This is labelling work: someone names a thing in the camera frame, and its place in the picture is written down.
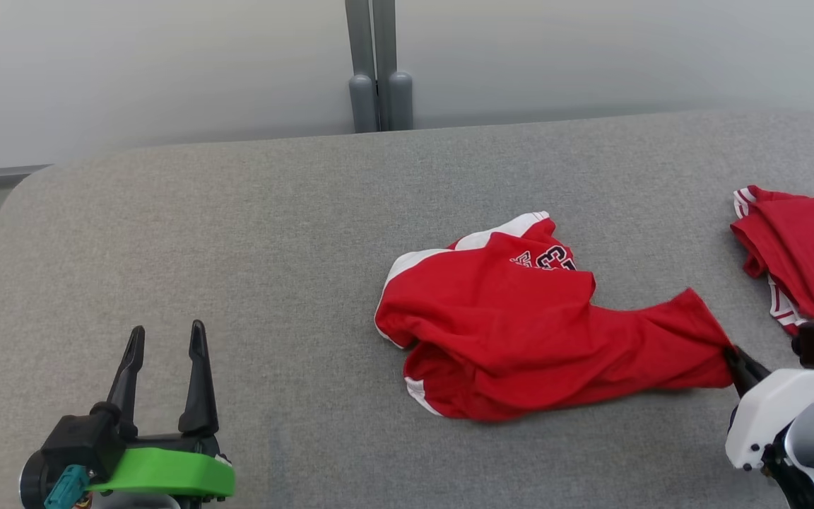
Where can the grey fabric sofa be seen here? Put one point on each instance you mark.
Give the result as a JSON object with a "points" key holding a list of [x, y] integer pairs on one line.
{"points": [[237, 247]]}

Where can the red basketball jersey white sleeves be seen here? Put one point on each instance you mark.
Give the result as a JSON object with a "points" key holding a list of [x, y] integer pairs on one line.
{"points": [[520, 339]]}

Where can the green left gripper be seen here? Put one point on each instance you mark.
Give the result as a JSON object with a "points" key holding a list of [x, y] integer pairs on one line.
{"points": [[167, 472]]}

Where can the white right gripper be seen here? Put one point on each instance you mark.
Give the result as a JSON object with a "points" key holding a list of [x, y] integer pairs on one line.
{"points": [[767, 410]]}

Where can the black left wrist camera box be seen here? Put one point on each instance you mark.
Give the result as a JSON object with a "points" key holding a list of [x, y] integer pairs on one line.
{"points": [[82, 442]]}

